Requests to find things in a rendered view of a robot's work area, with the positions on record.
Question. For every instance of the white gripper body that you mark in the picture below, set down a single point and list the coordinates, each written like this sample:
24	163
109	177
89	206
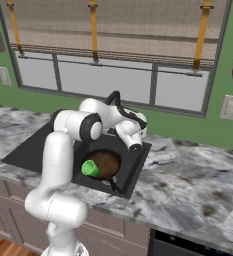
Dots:
143	132

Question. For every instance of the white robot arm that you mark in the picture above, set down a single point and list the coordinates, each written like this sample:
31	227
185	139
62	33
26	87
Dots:
57	166

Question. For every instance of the green cup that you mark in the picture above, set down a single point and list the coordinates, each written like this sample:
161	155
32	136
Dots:
90	168

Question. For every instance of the black sink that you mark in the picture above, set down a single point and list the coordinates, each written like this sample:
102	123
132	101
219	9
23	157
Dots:
28	150

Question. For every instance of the black tap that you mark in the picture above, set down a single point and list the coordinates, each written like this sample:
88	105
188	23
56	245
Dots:
114	95

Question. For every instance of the mauve drawer front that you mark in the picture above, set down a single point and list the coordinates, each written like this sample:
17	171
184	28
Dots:
138	234
104	222

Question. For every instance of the beige window blind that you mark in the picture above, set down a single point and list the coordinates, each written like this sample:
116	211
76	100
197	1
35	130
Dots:
138	26

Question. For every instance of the black dishwasher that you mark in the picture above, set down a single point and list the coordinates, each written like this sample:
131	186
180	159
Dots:
188	246

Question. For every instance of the mauve base cupboard door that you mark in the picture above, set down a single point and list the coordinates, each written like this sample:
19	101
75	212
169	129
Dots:
6	216

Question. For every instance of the grey window frame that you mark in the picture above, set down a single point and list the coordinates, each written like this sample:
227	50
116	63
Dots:
153	87

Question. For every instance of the grey blind bottom rail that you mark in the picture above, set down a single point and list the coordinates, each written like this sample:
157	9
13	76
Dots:
121	65

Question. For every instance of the white wall socket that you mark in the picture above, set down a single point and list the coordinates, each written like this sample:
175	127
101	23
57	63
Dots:
229	107
5	76

